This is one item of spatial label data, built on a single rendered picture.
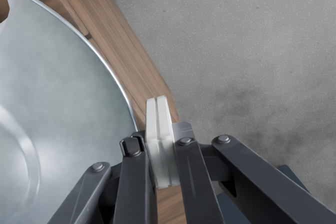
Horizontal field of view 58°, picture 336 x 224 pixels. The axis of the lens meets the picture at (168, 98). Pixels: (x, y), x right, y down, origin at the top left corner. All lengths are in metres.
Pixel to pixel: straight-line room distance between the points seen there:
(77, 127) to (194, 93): 0.41
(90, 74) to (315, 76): 0.54
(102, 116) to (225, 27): 0.41
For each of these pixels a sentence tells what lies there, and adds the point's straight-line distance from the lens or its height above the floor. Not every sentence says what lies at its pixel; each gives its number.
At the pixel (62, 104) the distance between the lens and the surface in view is 0.23.
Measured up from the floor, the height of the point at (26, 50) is 0.37.
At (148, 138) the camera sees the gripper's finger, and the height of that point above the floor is 0.44.
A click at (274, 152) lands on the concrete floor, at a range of 0.71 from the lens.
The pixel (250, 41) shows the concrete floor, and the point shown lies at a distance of 0.62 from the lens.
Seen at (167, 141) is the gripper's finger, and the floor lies 0.44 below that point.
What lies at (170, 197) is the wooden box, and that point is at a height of 0.35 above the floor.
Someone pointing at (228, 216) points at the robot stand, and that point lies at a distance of 0.67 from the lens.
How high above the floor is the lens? 0.58
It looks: 72 degrees down
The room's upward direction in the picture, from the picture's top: 169 degrees clockwise
